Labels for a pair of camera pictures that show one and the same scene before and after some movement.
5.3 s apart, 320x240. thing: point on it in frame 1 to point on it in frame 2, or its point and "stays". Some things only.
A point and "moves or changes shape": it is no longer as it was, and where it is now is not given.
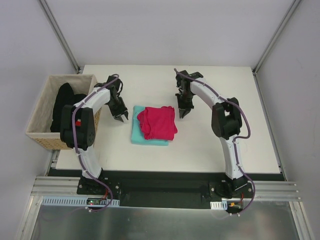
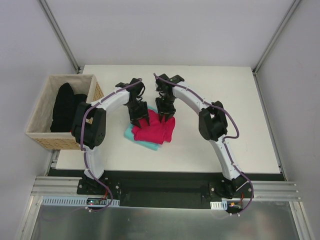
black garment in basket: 65,96 stays
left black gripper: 118,110 to 139,114
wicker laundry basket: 39,131 stays
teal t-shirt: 137,135 moves or changes shape
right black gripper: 185,104 to 165,110
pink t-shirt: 158,123 moves or changes shape
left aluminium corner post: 60,34 stays
